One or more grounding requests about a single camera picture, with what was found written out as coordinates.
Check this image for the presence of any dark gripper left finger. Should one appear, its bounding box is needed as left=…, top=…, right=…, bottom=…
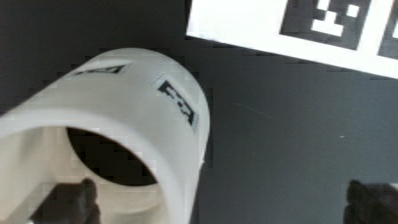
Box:
left=28, top=178, right=101, bottom=224

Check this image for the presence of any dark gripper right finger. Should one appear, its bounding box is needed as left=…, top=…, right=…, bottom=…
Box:
left=344, top=180, right=398, bottom=224

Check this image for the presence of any white lamp shade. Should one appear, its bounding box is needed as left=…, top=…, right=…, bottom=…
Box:
left=0, top=48, right=209, bottom=224

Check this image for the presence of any white marker sheet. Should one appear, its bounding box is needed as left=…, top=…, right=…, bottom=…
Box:
left=186, top=0, right=398, bottom=79

